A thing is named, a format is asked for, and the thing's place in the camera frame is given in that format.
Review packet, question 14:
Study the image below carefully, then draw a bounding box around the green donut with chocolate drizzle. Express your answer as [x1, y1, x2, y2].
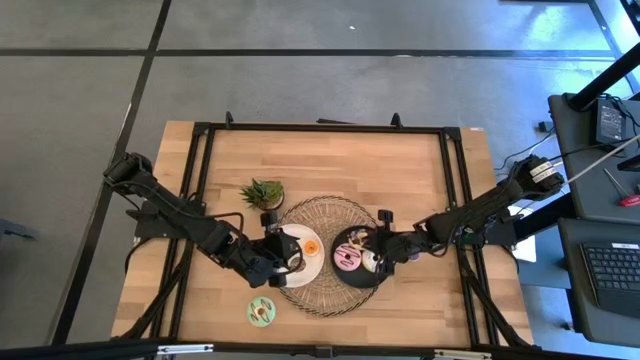
[246, 296, 277, 329]

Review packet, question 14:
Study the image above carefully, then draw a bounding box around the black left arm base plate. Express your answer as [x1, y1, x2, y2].
[125, 199, 206, 240]

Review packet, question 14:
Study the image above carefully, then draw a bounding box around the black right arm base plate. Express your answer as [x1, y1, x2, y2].
[452, 214, 521, 247]

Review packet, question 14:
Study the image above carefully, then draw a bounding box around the white round plate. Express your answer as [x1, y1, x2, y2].
[272, 223, 326, 290]

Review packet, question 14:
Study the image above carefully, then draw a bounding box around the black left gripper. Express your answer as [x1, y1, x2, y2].
[254, 211, 305, 289]

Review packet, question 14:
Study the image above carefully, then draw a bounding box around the grey side desk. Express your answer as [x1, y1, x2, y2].
[548, 92, 640, 349]

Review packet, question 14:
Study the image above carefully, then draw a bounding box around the black aluminium table frame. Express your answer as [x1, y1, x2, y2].
[0, 110, 640, 360]

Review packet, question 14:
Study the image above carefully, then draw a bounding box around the black power adapter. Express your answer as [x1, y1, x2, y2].
[594, 98, 628, 146]

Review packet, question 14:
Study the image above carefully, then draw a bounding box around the round woven straw placemat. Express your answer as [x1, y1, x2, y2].
[271, 194, 387, 319]

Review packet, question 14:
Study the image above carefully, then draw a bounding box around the red-handled screwdriver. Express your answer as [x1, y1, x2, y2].
[602, 167, 640, 208]

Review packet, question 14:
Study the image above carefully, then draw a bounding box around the potted green succulent plant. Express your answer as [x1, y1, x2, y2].
[241, 178, 286, 212]

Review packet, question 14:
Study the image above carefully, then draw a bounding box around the silver frame bracket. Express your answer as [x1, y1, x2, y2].
[157, 343, 215, 357]
[433, 348, 494, 360]

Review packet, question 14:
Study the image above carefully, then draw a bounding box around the white cable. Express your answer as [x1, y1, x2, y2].
[562, 133, 640, 187]

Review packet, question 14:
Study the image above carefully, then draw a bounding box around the black round plate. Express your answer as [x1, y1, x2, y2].
[329, 225, 389, 290]

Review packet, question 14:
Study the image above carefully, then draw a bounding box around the white paper sheet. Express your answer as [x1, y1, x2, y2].
[509, 205, 538, 264]

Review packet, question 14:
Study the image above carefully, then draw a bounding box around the black diagonal pole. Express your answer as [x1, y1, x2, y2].
[567, 42, 640, 112]

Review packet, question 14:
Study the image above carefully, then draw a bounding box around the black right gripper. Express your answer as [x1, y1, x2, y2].
[367, 210, 419, 279]

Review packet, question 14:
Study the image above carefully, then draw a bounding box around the black keyboard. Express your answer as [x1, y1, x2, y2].
[579, 241, 640, 319]

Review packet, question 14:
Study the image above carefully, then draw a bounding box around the pink donut with chocolate drizzle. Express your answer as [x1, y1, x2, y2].
[333, 243, 362, 272]

